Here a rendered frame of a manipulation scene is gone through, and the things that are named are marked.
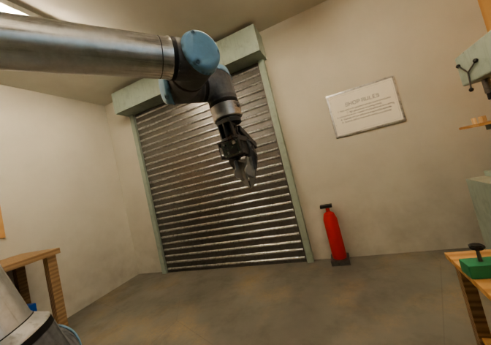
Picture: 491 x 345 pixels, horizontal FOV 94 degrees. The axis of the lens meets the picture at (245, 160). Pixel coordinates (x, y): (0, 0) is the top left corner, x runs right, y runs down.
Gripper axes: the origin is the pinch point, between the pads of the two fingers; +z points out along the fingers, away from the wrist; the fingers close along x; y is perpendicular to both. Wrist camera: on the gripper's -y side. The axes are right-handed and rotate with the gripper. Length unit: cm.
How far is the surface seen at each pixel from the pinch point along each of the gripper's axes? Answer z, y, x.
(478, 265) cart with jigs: 53, -48, 58
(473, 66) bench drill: -32, -136, 119
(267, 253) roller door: 82, -192, -88
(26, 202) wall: -53, -67, -290
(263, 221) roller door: 46, -191, -81
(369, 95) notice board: -51, -196, 67
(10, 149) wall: -112, -60, -285
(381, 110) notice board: -33, -197, 72
